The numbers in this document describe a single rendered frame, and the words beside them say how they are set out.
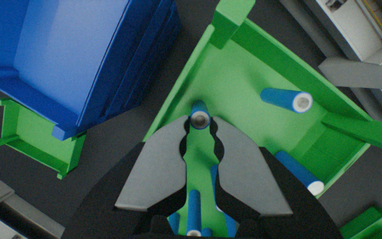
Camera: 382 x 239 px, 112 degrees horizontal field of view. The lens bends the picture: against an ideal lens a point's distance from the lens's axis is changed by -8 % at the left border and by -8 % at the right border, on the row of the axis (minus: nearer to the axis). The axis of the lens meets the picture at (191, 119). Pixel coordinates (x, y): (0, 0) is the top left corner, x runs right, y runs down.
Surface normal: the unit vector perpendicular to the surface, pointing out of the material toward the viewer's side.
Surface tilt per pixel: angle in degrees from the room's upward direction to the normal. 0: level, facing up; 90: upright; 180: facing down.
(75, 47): 0
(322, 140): 90
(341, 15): 17
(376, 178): 0
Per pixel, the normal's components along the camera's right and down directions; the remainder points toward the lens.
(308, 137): -0.04, 0.26
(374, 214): -0.75, -0.65
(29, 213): 0.66, -0.72
